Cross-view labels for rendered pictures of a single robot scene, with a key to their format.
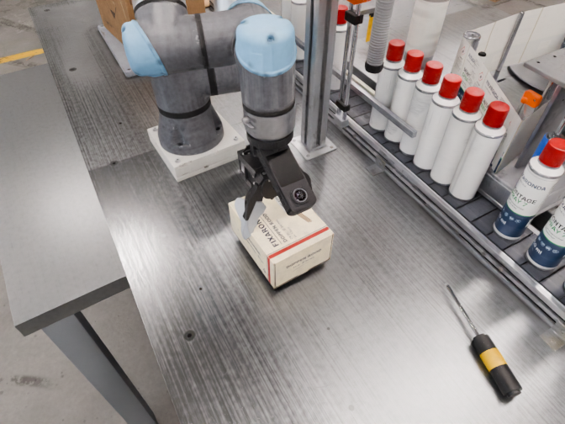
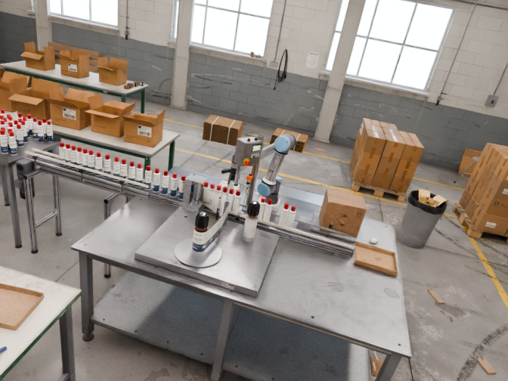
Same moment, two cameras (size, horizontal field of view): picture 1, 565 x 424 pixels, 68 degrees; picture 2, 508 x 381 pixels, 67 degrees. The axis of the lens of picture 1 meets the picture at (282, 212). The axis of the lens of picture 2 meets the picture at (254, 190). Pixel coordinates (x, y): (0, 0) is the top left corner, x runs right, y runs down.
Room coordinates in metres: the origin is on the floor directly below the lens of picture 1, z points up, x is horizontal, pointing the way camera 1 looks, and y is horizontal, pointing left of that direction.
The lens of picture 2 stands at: (2.57, -2.17, 2.40)
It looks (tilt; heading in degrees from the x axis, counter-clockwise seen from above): 26 degrees down; 129
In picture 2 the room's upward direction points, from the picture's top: 11 degrees clockwise
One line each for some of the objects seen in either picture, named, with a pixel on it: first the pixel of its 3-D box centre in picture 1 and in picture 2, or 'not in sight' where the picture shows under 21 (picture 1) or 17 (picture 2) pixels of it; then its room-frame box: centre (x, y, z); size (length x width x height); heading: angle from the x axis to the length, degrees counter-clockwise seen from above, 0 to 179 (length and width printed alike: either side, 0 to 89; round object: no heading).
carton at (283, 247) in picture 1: (279, 230); (228, 188); (0.49, 0.01, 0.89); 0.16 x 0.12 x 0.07; 32
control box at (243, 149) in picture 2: not in sight; (248, 151); (0.79, -0.16, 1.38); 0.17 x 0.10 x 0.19; 84
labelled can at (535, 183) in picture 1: (530, 192); not in sight; (0.50, -0.42, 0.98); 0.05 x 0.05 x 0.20
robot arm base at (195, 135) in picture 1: (187, 118); (271, 195); (0.80, 0.22, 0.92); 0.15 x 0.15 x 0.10
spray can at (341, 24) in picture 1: (336, 50); (261, 209); (1.00, -0.14, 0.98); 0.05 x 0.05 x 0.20
